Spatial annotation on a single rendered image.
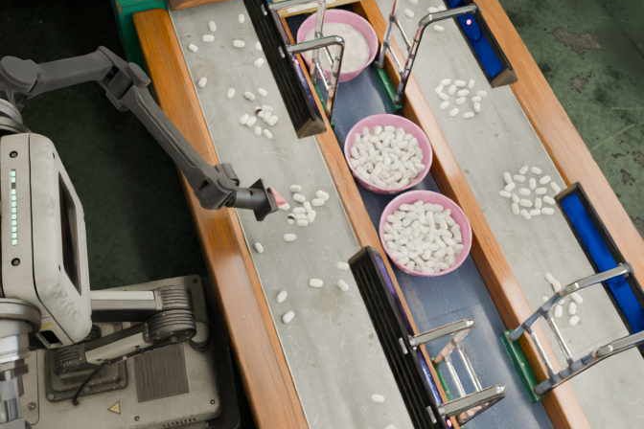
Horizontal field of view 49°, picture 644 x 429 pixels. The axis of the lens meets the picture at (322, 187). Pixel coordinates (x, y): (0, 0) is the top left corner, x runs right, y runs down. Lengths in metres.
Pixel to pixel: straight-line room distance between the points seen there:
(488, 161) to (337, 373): 0.81
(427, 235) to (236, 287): 0.57
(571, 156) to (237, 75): 1.08
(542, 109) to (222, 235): 1.09
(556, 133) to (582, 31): 1.48
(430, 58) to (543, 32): 1.35
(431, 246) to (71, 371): 1.05
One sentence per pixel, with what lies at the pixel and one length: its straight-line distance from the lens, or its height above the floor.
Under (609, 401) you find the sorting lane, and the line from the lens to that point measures 2.09.
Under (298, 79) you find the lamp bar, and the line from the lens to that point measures 1.83.
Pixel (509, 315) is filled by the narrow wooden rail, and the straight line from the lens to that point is 2.06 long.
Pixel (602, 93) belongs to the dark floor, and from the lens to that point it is 3.57.
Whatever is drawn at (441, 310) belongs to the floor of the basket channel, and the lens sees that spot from 2.07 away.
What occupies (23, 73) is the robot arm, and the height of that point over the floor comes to 1.34.
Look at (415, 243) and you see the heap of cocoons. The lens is 2.06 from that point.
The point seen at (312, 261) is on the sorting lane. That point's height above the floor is 0.74.
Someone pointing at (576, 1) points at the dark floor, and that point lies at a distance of 3.90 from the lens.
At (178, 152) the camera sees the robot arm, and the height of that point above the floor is 1.03.
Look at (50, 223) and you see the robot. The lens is 1.30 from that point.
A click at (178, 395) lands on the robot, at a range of 2.16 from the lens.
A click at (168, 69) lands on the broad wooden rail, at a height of 0.76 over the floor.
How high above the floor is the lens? 2.58
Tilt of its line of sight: 61 degrees down
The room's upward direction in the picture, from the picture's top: 11 degrees clockwise
